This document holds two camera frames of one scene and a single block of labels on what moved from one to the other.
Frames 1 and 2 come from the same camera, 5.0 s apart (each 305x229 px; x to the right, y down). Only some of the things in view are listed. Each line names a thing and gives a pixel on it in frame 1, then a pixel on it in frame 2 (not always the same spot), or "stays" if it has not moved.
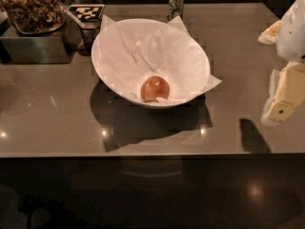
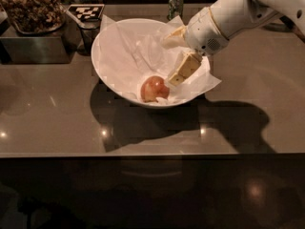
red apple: (154, 87) stays
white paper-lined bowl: (132, 51) stays
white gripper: (292, 33) -> (203, 35)
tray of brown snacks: (32, 9) stays
